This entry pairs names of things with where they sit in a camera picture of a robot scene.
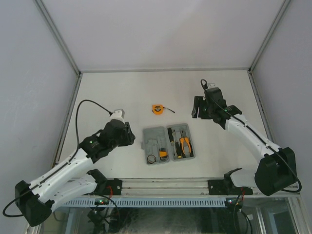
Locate black electrical tape roll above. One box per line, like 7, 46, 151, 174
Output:
147, 155, 156, 164

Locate hex key set orange holder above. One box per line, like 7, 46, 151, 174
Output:
158, 147, 169, 161

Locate orange tape measure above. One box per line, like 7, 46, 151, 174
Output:
152, 104, 175, 115

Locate phillips screwdriver black yellow handle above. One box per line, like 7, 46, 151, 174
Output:
167, 128, 175, 144

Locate orange black handled pliers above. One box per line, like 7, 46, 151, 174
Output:
179, 129, 194, 158

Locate flathead screwdriver black yellow handle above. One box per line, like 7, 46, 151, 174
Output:
173, 131, 182, 159

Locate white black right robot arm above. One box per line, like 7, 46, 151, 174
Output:
192, 84, 302, 196

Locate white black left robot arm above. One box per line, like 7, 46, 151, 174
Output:
15, 119, 135, 227

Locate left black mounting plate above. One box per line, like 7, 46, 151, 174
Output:
97, 178, 123, 196

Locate black mounting plate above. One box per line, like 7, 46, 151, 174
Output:
208, 179, 235, 195
97, 178, 123, 196

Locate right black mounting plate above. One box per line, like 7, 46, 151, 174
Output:
208, 179, 235, 195

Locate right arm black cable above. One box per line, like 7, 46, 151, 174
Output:
200, 78, 302, 193

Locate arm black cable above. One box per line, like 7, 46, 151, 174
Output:
200, 78, 302, 193
2, 99, 114, 217

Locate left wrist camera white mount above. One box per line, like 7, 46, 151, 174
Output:
110, 109, 125, 123

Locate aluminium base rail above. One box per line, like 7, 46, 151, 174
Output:
68, 177, 299, 195

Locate blue slotted cable duct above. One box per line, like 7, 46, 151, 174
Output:
62, 197, 226, 208

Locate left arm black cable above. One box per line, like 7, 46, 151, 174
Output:
2, 99, 114, 217

